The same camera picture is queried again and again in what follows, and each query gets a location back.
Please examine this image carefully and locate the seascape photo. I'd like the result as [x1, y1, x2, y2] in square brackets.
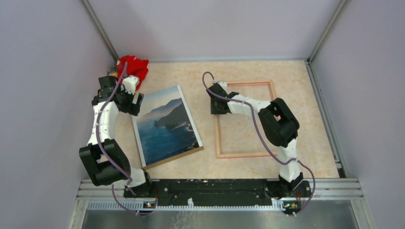
[131, 85, 203, 169]

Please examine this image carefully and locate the pink wooden picture frame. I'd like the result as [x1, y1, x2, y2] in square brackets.
[214, 81, 276, 159]

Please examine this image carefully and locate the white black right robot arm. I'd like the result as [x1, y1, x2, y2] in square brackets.
[206, 83, 314, 199]

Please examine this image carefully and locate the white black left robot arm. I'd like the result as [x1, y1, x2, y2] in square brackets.
[79, 75, 153, 197]

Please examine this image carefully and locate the red crumpled cloth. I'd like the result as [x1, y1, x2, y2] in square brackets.
[107, 55, 149, 90]

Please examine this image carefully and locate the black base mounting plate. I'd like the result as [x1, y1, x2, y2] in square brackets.
[123, 179, 312, 207]

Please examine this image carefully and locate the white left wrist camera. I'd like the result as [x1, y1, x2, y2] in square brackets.
[122, 75, 139, 95]

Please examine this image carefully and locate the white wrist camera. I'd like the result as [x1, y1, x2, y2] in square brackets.
[216, 81, 228, 92]
[122, 75, 139, 95]

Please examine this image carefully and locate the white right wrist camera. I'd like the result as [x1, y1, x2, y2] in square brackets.
[216, 81, 228, 92]

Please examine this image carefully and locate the aluminium front rail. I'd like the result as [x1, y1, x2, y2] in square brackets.
[69, 178, 375, 229]

